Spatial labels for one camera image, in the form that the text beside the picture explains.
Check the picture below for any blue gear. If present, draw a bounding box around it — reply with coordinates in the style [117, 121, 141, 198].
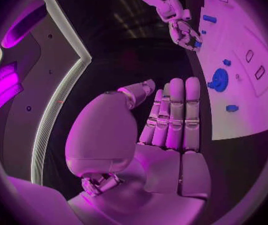
[212, 67, 230, 93]

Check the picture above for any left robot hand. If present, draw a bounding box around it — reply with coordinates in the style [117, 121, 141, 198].
[64, 76, 213, 225]

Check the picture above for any white task board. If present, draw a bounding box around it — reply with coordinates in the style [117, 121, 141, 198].
[195, 0, 268, 141]

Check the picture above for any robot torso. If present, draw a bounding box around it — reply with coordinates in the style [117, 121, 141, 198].
[0, 0, 93, 187]

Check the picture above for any blue plug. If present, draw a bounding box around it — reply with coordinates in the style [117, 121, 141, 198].
[225, 104, 240, 113]

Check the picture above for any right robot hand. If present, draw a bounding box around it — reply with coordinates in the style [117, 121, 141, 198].
[168, 19, 205, 52]

